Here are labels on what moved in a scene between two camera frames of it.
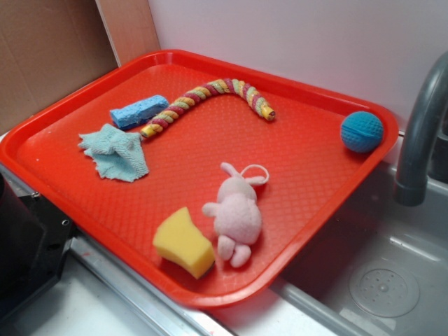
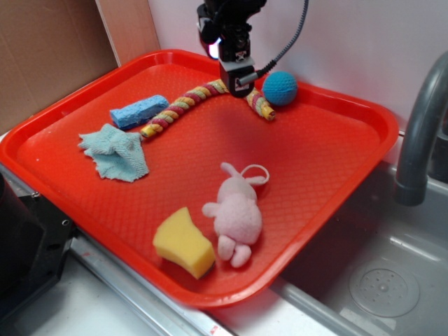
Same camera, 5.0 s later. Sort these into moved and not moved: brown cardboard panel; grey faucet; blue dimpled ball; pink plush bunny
Moved: blue dimpled ball
Not moved: grey faucet; brown cardboard panel; pink plush bunny
